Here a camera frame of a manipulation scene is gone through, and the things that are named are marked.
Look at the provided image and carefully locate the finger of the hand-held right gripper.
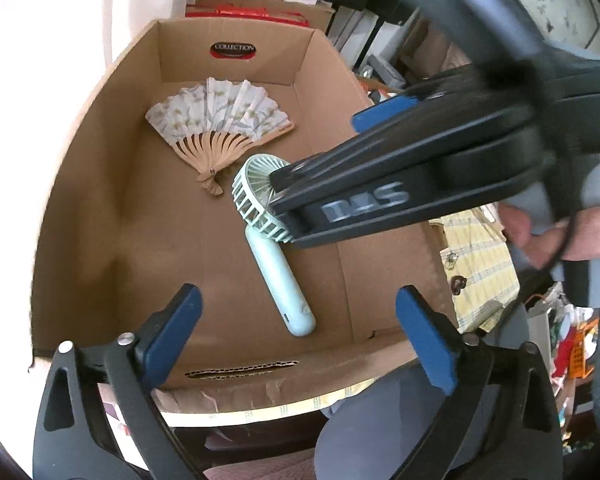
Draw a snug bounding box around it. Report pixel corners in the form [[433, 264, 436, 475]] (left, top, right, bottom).
[[269, 130, 531, 251], [351, 66, 506, 137]]

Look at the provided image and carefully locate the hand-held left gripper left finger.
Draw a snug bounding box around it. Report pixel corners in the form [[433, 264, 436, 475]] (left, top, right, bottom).
[[32, 283, 203, 480]]

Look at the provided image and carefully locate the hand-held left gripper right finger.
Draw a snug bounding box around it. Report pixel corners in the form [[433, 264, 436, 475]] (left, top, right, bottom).
[[395, 285, 566, 480]]

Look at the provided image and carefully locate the mint handheld electric fan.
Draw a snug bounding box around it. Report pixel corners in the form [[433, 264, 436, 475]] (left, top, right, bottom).
[[231, 155, 317, 337]]

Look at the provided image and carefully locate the person's right hand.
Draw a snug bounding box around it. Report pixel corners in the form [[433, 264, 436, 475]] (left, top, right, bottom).
[[500, 199, 600, 268]]

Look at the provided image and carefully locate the yellow plaid tablecloth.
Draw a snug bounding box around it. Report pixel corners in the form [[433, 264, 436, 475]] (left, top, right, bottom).
[[230, 207, 521, 418]]

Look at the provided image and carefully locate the framed landscape painting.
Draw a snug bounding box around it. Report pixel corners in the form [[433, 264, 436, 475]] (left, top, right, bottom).
[[480, 0, 600, 56]]

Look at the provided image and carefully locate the orange plastic basket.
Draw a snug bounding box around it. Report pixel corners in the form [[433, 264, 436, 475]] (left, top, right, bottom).
[[567, 317, 598, 378]]

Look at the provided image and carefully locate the white floral folding fan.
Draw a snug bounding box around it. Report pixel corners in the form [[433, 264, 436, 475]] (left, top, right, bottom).
[[145, 76, 296, 197]]

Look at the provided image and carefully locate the flat red gift box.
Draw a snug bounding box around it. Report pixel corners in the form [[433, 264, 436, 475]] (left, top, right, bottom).
[[186, 4, 311, 28]]

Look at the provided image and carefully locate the white curtain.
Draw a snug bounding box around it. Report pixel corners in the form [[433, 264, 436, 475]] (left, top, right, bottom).
[[0, 0, 191, 356]]

